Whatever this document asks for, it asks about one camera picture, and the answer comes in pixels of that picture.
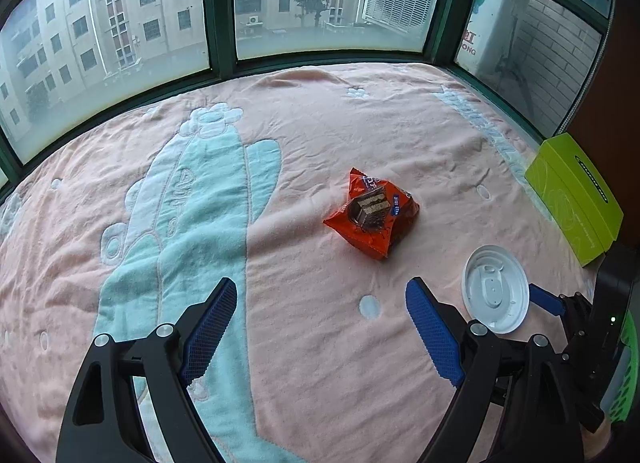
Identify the white printed carton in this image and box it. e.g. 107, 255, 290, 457
457, 0, 511, 72

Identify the dark green window frame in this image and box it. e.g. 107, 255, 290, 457
0, 0, 616, 194

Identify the green cardboard box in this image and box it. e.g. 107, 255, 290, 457
525, 133, 625, 268

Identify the pink printed blanket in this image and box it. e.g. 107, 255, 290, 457
0, 60, 601, 463

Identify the orange snack packet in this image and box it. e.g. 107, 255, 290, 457
322, 168, 420, 260

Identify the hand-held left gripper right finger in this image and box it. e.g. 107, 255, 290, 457
405, 277, 583, 463

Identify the green plastic basket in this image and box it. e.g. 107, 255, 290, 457
600, 313, 640, 424

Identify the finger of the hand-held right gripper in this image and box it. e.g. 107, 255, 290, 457
527, 283, 568, 318

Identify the white plastic lid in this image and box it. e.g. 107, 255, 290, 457
461, 244, 530, 335

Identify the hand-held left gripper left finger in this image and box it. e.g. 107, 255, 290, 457
56, 277, 238, 463

